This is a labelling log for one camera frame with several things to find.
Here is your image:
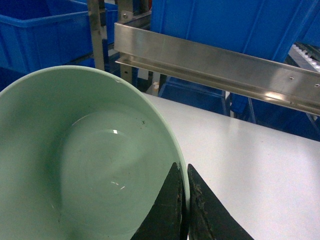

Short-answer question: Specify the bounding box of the small blue bin lower middle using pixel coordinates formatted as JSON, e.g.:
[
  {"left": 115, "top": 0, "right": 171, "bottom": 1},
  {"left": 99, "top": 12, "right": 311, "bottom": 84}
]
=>
[{"left": 158, "top": 77, "right": 230, "bottom": 116}]

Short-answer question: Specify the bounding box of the green ceramic bowl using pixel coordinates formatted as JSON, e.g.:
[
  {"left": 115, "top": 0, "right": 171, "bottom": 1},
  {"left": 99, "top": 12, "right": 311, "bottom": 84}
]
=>
[{"left": 0, "top": 65, "right": 190, "bottom": 240}]

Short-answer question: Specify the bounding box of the steel shelf front rail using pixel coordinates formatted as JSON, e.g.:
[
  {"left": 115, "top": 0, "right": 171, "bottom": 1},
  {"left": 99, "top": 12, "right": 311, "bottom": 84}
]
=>
[{"left": 114, "top": 23, "right": 320, "bottom": 115}]

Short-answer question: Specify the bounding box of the steel shelf upright post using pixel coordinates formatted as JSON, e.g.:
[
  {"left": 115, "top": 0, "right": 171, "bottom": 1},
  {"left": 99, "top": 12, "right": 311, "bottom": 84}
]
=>
[{"left": 87, "top": 0, "right": 109, "bottom": 71}]

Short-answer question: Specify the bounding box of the blue bin upper left shelf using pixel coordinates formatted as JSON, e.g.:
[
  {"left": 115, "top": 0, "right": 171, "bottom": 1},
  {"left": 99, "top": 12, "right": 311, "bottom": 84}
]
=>
[{"left": 0, "top": 0, "right": 118, "bottom": 75}]

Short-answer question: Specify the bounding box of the large blue plastic bin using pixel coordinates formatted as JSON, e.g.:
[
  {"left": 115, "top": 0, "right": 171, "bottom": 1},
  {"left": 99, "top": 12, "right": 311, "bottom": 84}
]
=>
[{"left": 151, "top": 0, "right": 320, "bottom": 63}]

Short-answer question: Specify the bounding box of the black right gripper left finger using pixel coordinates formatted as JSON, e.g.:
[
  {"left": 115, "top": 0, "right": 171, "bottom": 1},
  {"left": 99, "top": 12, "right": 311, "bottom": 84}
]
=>
[{"left": 132, "top": 162, "right": 186, "bottom": 240}]

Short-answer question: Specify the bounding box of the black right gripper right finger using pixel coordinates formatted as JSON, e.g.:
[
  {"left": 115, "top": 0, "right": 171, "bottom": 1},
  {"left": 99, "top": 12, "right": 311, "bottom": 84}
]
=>
[{"left": 187, "top": 164, "right": 252, "bottom": 240}]

